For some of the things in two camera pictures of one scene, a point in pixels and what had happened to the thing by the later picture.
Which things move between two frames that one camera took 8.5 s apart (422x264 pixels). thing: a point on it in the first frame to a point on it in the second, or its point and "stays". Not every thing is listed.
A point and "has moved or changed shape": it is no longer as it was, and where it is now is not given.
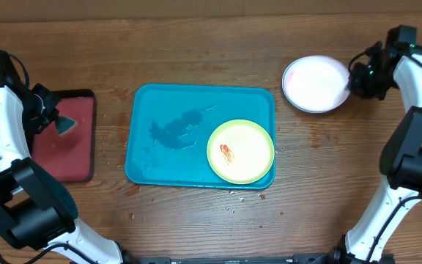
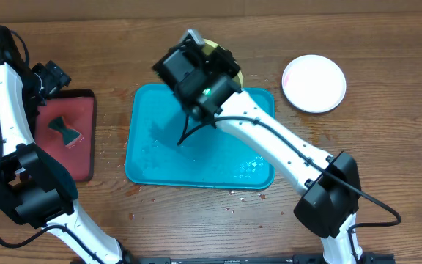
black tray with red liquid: x=69 y=157 stays
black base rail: x=300 y=257 stays
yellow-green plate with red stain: x=240 y=151 to x=208 y=45
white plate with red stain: x=316 y=84 stays
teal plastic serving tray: x=169 y=127 stays
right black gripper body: x=367 y=81 to x=223 y=66
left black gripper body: x=39 y=108 to x=47 y=82
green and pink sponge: x=64 y=124 has moved or changed shape
